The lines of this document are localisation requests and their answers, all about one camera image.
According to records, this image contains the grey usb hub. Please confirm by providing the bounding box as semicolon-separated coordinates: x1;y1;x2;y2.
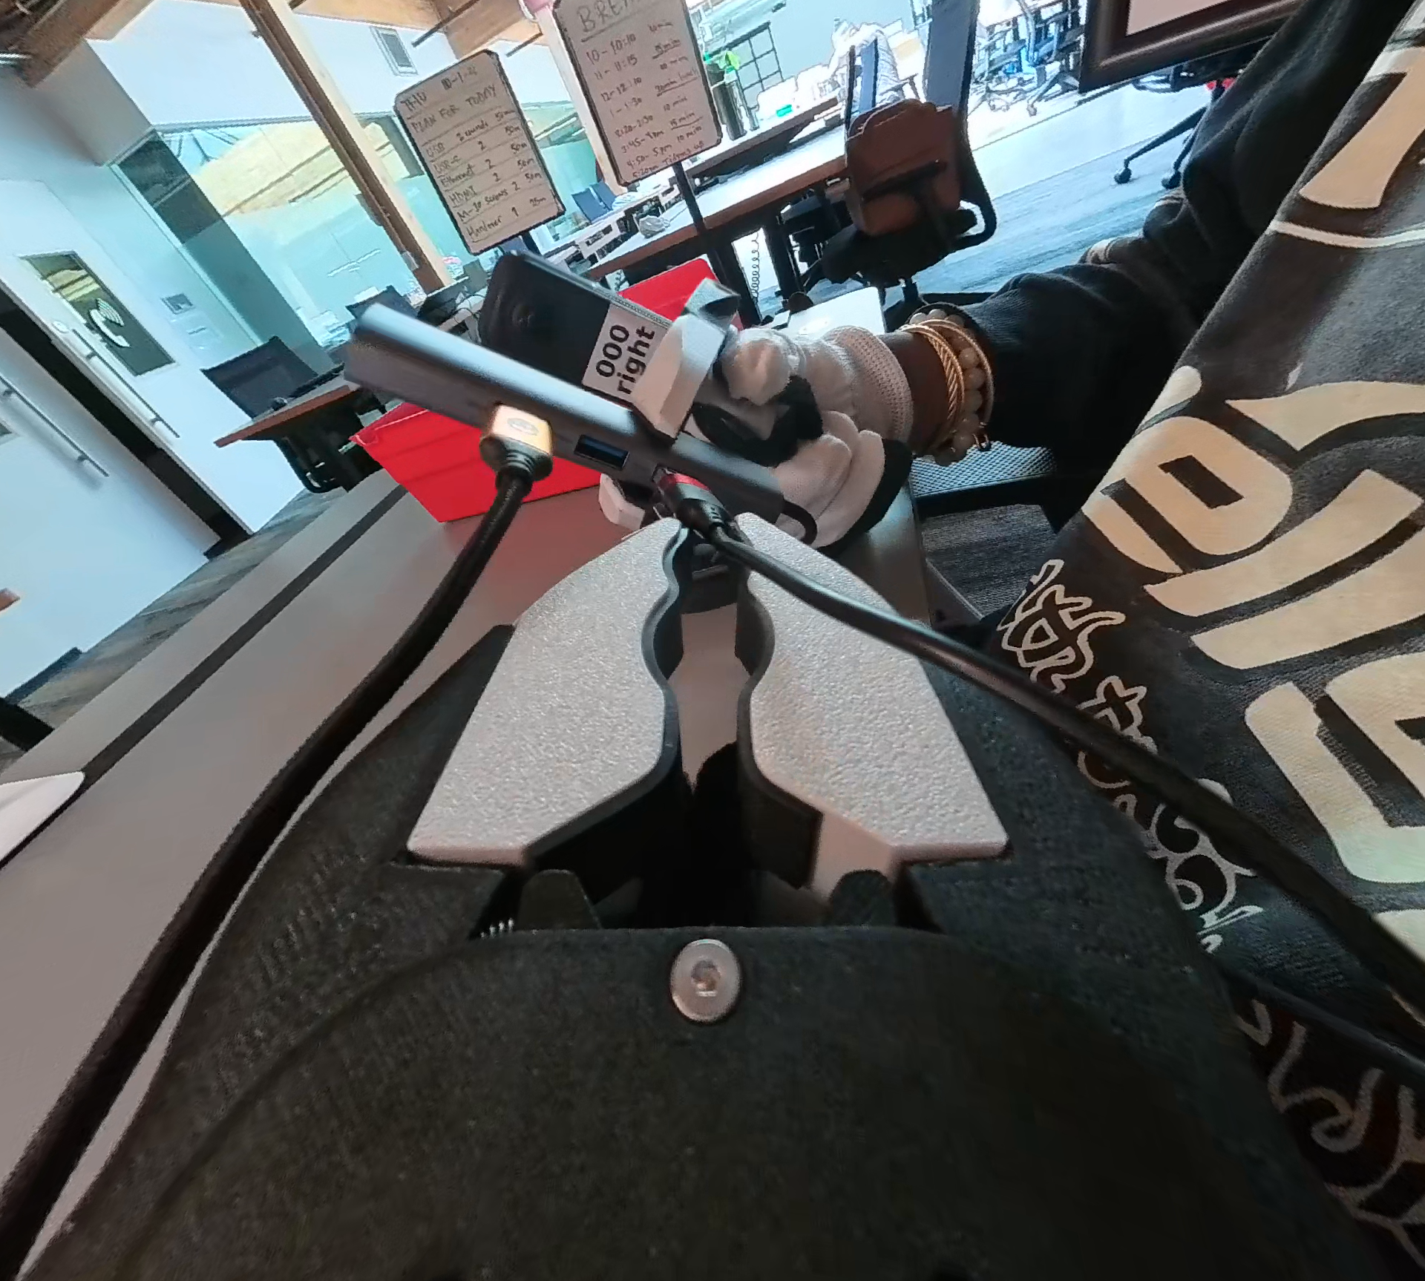
339;302;788;517

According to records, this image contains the black office chair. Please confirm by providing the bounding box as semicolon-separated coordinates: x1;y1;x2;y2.
777;0;1001;303
201;335;349;495

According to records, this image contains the handwritten whiteboard on stand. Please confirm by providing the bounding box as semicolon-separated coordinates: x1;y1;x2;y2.
392;53;567;259
551;0;726;262

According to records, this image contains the black braided usb cable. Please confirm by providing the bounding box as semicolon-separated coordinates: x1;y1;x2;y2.
0;401;558;1245

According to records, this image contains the wooden office desk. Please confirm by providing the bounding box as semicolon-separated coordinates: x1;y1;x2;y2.
214;378;388;449
582;118;851;306

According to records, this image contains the silver closed laptop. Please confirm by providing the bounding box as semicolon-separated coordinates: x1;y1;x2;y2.
766;284;889;341

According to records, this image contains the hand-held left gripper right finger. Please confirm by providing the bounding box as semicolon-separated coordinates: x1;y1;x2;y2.
732;513;1011;905

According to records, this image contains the gold dark wall picture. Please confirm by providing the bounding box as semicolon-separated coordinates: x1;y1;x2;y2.
19;249;178;379

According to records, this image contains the red plastic bin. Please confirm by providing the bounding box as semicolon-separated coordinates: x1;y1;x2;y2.
348;257;722;526

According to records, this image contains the person's black printed shirt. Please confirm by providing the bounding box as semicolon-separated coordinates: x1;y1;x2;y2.
989;23;1425;1281

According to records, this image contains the person's right forearm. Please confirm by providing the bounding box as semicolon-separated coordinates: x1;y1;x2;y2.
891;0;1425;468

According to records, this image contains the black mesh chair armrest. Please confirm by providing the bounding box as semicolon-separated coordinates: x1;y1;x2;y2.
909;443;1062;517

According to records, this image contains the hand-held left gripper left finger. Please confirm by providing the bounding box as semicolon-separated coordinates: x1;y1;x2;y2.
405;516;686;872

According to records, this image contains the black red-tipped usb cable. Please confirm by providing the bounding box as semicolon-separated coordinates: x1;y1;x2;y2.
649;462;1425;1000

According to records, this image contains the person's right hand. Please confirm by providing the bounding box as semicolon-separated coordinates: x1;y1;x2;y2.
598;324;918;551

